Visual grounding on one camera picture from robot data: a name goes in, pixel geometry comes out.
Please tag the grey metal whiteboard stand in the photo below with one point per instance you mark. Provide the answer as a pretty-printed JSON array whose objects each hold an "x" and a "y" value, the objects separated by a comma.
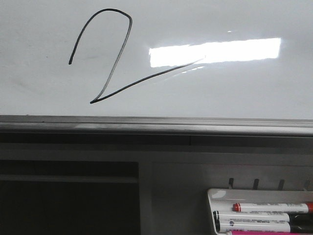
[{"x": 113, "y": 184}]

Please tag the black-capped white marker upper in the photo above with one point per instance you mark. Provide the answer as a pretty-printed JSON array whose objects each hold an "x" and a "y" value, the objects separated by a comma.
[{"x": 261, "y": 216}]

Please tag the pink marker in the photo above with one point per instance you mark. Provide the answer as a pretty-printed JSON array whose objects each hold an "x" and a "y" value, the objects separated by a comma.
[{"x": 263, "y": 233}]

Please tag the grey aluminium whiteboard ledge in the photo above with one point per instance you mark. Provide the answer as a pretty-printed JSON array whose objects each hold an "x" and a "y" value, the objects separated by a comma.
[{"x": 157, "y": 125}]

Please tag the white plastic marker tray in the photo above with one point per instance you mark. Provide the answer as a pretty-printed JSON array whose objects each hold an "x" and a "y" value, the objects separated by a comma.
[{"x": 223, "y": 200}]

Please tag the black-capped white marker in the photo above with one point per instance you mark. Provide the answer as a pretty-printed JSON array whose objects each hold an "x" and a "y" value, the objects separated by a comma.
[
  {"x": 285, "y": 227},
  {"x": 261, "y": 216}
]

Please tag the large white whiteboard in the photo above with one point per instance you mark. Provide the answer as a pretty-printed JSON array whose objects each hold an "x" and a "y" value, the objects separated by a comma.
[{"x": 157, "y": 58}]

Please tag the red-capped white marker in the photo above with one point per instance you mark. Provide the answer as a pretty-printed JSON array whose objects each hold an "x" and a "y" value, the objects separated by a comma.
[{"x": 274, "y": 207}]

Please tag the black-capped white marker lower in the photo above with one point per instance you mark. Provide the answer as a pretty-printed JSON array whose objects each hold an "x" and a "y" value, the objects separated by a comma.
[{"x": 285, "y": 227}]

